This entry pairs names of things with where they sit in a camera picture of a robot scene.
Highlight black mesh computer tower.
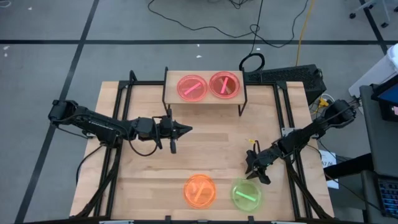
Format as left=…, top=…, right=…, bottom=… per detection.
left=243, top=63, right=328, bottom=106

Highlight grey cart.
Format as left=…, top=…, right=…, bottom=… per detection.
left=359, top=83, right=398, bottom=178

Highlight orange translucent plastic plate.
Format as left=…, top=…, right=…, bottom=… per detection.
left=182, top=173, right=217, bottom=210

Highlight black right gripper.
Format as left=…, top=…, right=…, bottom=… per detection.
left=245, top=144, right=285, bottom=185

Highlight wooden shelf black metal legs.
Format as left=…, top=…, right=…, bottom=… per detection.
left=161, top=66, right=249, bottom=117

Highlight yellow hanging cable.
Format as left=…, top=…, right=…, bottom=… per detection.
left=295, top=0, right=313, bottom=67

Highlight black metal table frame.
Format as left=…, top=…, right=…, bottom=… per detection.
left=70, top=70, right=335, bottom=220

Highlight white paper sheet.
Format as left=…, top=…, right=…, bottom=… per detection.
left=318, top=149, right=340, bottom=190

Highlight black hanging cable with coil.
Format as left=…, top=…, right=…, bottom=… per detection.
left=238, top=0, right=266, bottom=73

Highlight black floor cable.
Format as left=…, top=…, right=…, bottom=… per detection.
left=253, top=0, right=310, bottom=49
left=147, top=0, right=261, bottom=40

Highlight office chair base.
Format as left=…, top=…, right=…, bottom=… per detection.
left=348, top=0, right=398, bottom=29

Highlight black tablet blue screen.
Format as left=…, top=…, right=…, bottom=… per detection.
left=371, top=81, right=398, bottom=123

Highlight pink translucent plastic plate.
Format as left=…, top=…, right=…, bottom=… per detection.
left=176, top=73, right=208, bottom=103

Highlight white plastic bin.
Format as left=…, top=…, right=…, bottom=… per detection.
left=348, top=43, right=398, bottom=99

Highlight red translucent plastic plate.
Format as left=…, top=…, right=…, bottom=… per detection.
left=208, top=71, right=241, bottom=100

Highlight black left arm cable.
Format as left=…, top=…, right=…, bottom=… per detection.
left=126, top=132, right=161, bottom=157

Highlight black backlit keyboard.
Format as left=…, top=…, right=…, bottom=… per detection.
left=374, top=177, right=398, bottom=220

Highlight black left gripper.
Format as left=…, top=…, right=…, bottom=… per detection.
left=155, top=108, right=193, bottom=155

